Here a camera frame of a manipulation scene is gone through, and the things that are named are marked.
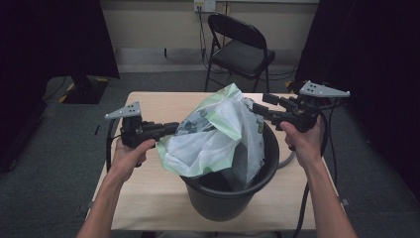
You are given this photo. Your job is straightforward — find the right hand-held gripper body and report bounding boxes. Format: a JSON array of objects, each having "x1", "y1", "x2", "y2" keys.
[{"x1": 273, "y1": 79, "x2": 351, "y2": 133}]

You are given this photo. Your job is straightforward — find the black floor cables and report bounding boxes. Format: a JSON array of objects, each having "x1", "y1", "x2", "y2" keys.
[{"x1": 261, "y1": 65, "x2": 298, "y2": 83}]

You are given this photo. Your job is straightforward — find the black curtain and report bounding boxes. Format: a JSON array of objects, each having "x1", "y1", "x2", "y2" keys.
[
  {"x1": 0, "y1": 0, "x2": 121, "y2": 173},
  {"x1": 295, "y1": 0, "x2": 420, "y2": 199}
]

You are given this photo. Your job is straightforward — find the person's light clothing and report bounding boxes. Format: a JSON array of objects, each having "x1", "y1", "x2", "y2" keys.
[{"x1": 155, "y1": 230, "x2": 280, "y2": 238}]

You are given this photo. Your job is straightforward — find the dark grey plastic bin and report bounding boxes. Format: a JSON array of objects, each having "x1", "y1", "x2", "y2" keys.
[{"x1": 179, "y1": 121, "x2": 280, "y2": 223}]

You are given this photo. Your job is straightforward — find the hand-held gripper cable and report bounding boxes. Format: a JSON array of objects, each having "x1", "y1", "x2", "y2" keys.
[
  {"x1": 292, "y1": 110, "x2": 330, "y2": 238},
  {"x1": 104, "y1": 118, "x2": 117, "y2": 174}
]

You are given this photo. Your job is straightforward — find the thin black floor cable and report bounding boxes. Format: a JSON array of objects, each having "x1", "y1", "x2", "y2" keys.
[{"x1": 328, "y1": 98, "x2": 339, "y2": 186}]

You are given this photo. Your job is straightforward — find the person's right hand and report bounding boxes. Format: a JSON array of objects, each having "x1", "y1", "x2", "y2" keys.
[{"x1": 279, "y1": 115, "x2": 326, "y2": 171}]

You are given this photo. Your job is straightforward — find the panda print plastic bag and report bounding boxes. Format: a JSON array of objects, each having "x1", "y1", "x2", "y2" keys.
[{"x1": 156, "y1": 82, "x2": 266, "y2": 192}]

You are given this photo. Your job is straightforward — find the person's left hand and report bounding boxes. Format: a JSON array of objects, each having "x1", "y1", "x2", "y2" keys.
[{"x1": 108, "y1": 139, "x2": 157, "y2": 181}]

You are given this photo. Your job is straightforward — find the light grey bin rim ring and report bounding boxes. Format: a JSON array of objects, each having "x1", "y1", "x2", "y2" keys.
[{"x1": 276, "y1": 151, "x2": 296, "y2": 171}]

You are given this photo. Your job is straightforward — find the right hand-held gripper cable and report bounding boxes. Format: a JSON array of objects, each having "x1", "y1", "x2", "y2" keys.
[{"x1": 292, "y1": 110, "x2": 330, "y2": 238}]

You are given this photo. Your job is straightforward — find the grey round floor pad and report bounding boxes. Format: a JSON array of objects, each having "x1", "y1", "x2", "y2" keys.
[{"x1": 42, "y1": 75, "x2": 72, "y2": 102}]

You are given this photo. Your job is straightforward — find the white wall socket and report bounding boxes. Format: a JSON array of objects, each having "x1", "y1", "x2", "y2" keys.
[{"x1": 193, "y1": 0, "x2": 217, "y2": 14}]

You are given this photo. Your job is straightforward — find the black folding chair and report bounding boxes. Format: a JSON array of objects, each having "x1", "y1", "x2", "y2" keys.
[{"x1": 204, "y1": 13, "x2": 276, "y2": 93}]

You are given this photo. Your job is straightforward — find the black wall socket cable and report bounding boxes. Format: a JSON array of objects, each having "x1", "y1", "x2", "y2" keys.
[{"x1": 197, "y1": 6, "x2": 217, "y2": 73}]

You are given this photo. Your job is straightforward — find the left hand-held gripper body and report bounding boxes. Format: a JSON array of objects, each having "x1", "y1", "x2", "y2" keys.
[{"x1": 104, "y1": 101, "x2": 162, "y2": 149}]

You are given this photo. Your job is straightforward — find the left hand-held gripper cable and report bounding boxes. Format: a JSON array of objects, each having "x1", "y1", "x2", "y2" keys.
[{"x1": 104, "y1": 118, "x2": 117, "y2": 174}]

